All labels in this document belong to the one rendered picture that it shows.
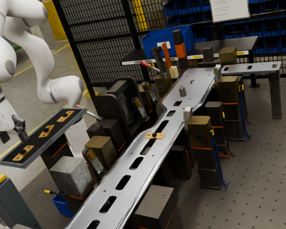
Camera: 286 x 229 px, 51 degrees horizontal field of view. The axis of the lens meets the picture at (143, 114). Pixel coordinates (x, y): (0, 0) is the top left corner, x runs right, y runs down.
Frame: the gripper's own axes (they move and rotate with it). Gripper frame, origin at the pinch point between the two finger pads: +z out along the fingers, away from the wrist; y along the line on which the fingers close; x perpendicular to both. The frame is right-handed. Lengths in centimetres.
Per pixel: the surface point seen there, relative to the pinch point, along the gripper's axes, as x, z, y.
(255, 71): 85, 22, 73
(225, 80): 69, 18, 61
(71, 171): -3.1, 11.6, 21.1
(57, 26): 632, 79, -473
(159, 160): 17, 23, 44
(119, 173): 8.7, 22.5, 30.2
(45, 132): 12.7, 6.2, 0.6
